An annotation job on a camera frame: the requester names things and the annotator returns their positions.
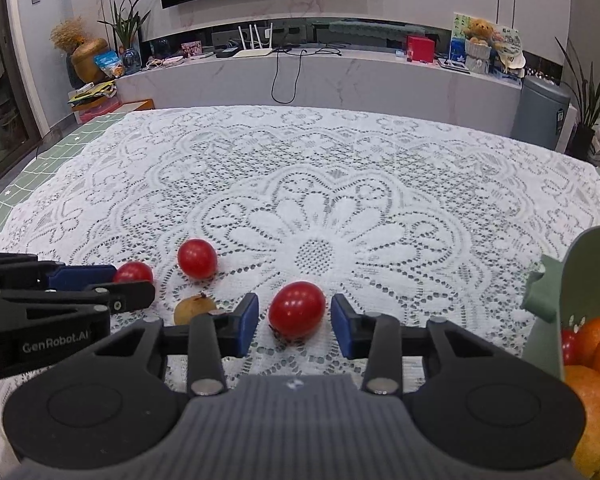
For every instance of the large red tomato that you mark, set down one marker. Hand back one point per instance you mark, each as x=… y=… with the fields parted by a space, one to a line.
x=296 y=309

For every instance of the white lace tablecloth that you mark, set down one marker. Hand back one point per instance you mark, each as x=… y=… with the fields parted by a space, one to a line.
x=330 y=185

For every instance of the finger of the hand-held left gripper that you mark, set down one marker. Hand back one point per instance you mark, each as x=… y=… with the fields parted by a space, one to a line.
x=130 y=294
x=82 y=275

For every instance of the brown teddy bear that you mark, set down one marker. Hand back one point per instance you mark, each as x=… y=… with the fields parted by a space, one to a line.
x=477 y=30

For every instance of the dried flowers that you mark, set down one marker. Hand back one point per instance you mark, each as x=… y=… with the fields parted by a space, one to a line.
x=69 y=34

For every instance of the stack of papers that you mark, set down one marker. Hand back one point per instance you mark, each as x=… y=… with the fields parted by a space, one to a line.
x=92 y=92

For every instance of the potted plant with blue vase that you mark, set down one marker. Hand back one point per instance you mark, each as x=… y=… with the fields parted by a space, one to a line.
x=129 y=60

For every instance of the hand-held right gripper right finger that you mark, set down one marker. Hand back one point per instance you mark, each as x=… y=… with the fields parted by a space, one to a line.
x=340 y=325

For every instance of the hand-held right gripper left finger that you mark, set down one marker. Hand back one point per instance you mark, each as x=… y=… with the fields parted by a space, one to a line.
x=247 y=322

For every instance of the small photo frame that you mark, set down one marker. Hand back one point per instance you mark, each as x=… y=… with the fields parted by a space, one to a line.
x=191 y=50

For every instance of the potted plant with black pot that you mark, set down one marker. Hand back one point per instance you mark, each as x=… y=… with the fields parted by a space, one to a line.
x=582 y=142

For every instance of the pink storage box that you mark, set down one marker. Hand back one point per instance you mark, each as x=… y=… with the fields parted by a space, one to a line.
x=100 y=110

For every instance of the white router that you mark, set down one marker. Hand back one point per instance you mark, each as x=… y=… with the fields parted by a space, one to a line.
x=254 y=50

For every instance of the white marble tv cabinet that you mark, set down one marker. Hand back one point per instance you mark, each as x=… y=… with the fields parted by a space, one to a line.
x=380 y=85

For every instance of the blue snack bag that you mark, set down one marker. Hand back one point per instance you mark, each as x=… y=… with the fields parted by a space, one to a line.
x=107 y=65

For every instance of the small red tomato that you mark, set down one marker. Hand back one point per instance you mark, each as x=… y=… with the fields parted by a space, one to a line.
x=197 y=258
x=135 y=272
x=569 y=347

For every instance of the red box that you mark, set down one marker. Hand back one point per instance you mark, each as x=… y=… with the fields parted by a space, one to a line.
x=420 y=49

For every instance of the blue box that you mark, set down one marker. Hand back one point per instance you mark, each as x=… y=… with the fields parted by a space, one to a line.
x=457 y=52

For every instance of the grey trash bin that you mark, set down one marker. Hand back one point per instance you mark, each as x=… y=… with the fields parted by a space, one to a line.
x=540 y=110

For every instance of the brown kiwi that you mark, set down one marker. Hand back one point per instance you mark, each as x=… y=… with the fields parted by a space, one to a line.
x=187 y=307

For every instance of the glass sliding door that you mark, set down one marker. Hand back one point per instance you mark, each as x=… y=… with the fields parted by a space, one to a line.
x=0 y=85

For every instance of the green fruit bowl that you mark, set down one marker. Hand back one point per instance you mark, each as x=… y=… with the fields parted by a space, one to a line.
x=580 y=280

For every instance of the golden vase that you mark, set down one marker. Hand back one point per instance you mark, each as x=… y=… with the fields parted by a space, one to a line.
x=87 y=62

